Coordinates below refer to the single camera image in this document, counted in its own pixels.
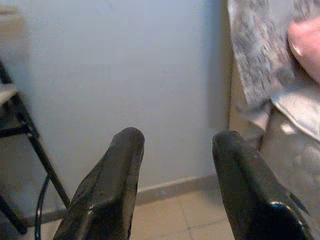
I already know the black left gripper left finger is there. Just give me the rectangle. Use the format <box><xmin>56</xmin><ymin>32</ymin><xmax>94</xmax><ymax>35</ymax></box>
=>
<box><xmin>52</xmin><ymin>126</ymin><xmax>146</xmax><ymax>240</ymax></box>

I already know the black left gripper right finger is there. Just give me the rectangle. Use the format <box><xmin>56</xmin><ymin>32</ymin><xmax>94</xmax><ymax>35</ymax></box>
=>
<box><xmin>211</xmin><ymin>131</ymin><xmax>315</xmax><ymax>240</ymax></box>

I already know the light grey bed sheet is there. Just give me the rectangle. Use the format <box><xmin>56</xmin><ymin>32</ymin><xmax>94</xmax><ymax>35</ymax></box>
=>
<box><xmin>257</xmin><ymin>82</ymin><xmax>320</xmax><ymax>226</ymax></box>

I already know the grey patterned cloth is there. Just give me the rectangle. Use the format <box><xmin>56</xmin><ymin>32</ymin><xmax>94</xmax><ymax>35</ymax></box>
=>
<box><xmin>226</xmin><ymin>0</ymin><xmax>320</xmax><ymax>126</ymax></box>

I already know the pink pillow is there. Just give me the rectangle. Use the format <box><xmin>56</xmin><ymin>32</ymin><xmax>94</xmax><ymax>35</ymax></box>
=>
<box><xmin>286</xmin><ymin>17</ymin><xmax>320</xmax><ymax>85</ymax></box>

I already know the thin black hanging cable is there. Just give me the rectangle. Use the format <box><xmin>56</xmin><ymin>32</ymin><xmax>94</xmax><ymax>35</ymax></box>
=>
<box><xmin>33</xmin><ymin>174</ymin><xmax>51</xmax><ymax>240</ymax></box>

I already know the black metal stand frame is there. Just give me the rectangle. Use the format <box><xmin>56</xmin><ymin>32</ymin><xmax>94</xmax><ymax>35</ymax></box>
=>
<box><xmin>0</xmin><ymin>57</ymin><xmax>72</xmax><ymax>236</ymax></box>

